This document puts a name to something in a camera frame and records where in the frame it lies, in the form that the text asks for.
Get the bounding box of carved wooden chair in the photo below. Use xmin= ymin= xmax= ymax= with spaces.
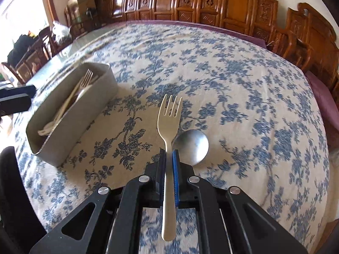
xmin=270 ymin=29 xmax=315 ymax=72

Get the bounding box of metal fork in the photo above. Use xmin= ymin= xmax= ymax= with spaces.
xmin=157 ymin=94 xmax=183 ymax=242

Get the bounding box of dark curved object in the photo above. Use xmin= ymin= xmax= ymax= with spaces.
xmin=0 ymin=146 xmax=47 ymax=244

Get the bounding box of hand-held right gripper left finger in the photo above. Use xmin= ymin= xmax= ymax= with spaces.
xmin=29 ymin=149 xmax=167 ymax=254

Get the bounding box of large white plastic ladle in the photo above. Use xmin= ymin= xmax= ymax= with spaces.
xmin=51 ymin=87 xmax=85 ymax=127

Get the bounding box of grey metal utensil box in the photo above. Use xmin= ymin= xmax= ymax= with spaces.
xmin=26 ymin=62 xmax=118 ymax=167

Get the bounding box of blue floral tablecloth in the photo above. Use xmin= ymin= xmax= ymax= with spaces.
xmin=8 ymin=21 xmax=330 ymax=254

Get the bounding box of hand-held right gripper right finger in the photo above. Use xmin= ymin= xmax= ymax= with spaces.
xmin=172 ymin=149 xmax=309 ymax=254

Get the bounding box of white plastic bag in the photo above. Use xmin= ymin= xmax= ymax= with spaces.
xmin=51 ymin=21 xmax=72 ymax=44

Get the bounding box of small white spoon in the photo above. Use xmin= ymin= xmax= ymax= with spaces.
xmin=38 ymin=122 xmax=60 ymax=137

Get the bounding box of carved wooden screen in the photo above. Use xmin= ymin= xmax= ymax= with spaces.
xmin=102 ymin=0 xmax=337 ymax=68

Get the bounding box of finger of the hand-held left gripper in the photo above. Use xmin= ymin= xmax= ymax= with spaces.
xmin=0 ymin=84 xmax=37 ymax=117

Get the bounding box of dark wooden dining chair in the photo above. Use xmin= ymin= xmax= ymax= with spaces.
xmin=1 ymin=26 xmax=57 ymax=84

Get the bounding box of round metal spoon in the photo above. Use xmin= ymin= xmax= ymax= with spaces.
xmin=172 ymin=130 xmax=210 ymax=167

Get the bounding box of black bag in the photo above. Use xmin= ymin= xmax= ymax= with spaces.
xmin=7 ymin=34 xmax=36 ymax=62

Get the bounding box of purple cushion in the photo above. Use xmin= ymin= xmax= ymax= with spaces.
xmin=306 ymin=70 xmax=337 ymax=133

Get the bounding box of wooden cabinet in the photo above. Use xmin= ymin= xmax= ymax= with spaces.
xmin=64 ymin=0 xmax=107 ymax=33

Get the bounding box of white plastic fork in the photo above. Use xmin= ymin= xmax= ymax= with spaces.
xmin=67 ymin=69 xmax=94 ymax=104

